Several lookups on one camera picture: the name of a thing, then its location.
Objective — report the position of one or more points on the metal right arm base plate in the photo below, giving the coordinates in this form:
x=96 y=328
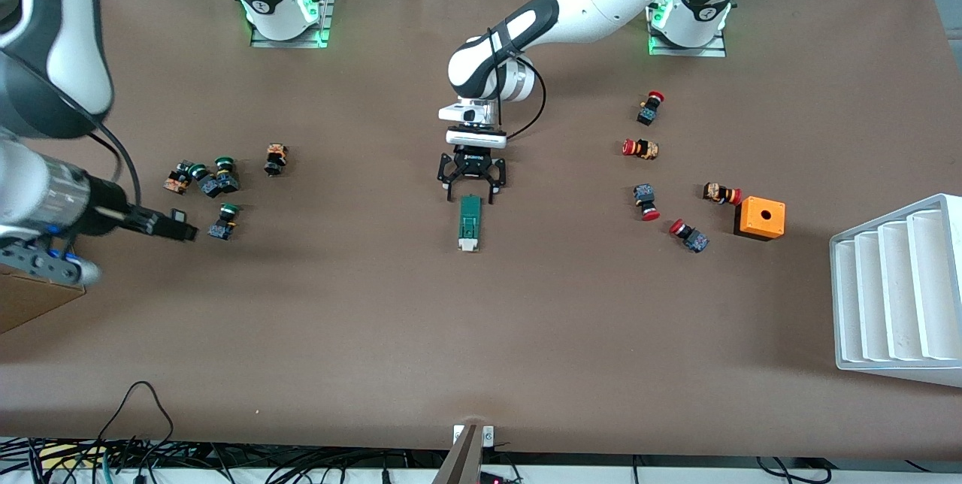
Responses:
x=325 y=18

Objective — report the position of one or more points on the white stepped tray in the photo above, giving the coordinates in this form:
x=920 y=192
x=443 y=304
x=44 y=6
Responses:
x=894 y=296

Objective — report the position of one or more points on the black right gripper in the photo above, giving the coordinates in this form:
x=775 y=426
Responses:
x=113 y=215

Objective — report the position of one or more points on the brown cardboard box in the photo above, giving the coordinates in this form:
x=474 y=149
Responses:
x=30 y=304

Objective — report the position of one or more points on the green pushbutton blue block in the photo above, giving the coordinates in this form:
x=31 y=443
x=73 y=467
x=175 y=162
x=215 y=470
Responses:
x=225 y=220
x=204 y=179
x=225 y=174

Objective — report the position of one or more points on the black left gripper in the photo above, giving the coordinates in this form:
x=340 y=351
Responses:
x=472 y=162

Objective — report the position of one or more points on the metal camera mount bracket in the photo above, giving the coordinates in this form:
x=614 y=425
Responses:
x=466 y=458

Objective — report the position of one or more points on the orange button enclosure box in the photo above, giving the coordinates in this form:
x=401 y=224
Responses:
x=760 y=217

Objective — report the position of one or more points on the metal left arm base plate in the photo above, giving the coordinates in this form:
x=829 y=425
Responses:
x=718 y=50

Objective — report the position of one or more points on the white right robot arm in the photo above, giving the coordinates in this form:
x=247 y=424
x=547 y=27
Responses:
x=60 y=40

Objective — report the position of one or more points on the red emergency stop button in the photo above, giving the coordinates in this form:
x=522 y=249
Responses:
x=651 y=107
x=646 y=201
x=689 y=235
x=640 y=148
x=721 y=193

